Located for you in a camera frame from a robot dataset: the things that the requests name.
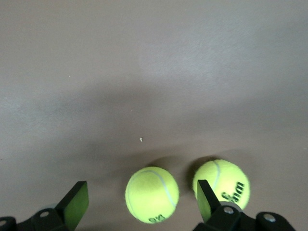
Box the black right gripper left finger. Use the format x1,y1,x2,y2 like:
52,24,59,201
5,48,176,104
0,180,89,231

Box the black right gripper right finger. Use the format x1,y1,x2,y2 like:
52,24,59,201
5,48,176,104
197,179,297,231

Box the yellow tennis ball large print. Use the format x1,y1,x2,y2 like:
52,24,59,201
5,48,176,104
192,158,251,210

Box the yellow tennis ball small print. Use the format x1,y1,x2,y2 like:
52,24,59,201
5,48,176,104
124,166,180,224

